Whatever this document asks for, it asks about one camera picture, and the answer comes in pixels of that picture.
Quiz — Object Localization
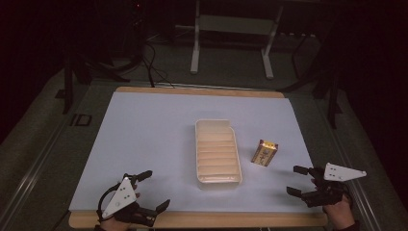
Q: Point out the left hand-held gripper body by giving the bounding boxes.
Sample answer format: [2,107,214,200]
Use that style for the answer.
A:
[96,173,159,228]

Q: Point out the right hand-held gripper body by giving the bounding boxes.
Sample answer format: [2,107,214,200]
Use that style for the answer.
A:
[301,162,368,209]

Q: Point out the person's right hand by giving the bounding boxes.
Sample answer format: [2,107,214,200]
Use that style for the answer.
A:
[310,178,356,231]

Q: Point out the person's left hand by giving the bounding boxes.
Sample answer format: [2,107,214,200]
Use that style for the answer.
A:
[99,182,141,231]

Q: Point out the pale blue table sheet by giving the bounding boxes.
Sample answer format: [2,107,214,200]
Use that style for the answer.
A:
[68,90,323,214]

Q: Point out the small yellow printed box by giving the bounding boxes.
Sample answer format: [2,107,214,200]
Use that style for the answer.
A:
[250,139,279,167]

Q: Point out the white ribbed plastic tray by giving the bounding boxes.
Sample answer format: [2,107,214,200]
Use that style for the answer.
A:
[194,118,243,186]

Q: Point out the black metal stand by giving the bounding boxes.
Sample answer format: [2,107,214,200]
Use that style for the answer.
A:
[54,47,94,116]
[312,61,344,130]

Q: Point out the white metal stand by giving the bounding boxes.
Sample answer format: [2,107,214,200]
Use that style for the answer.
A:
[190,0,285,80]

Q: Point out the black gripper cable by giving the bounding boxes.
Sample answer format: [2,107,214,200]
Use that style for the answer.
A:
[96,182,120,223]

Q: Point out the black floor cables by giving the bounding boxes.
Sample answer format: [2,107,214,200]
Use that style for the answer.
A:
[140,39,176,90]

